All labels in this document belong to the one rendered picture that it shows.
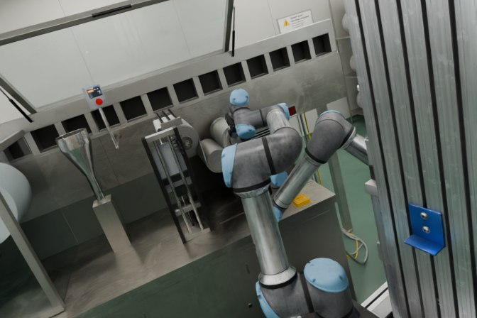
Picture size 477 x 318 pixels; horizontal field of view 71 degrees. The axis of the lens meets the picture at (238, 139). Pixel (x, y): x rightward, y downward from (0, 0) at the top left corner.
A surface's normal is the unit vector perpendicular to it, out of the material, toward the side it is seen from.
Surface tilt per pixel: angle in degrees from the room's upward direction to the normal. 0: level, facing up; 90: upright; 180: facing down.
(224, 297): 90
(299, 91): 90
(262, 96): 90
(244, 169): 76
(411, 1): 90
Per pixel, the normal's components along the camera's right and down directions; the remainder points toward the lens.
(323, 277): -0.15, -0.94
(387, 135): -0.82, 0.39
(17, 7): 0.32, 0.21
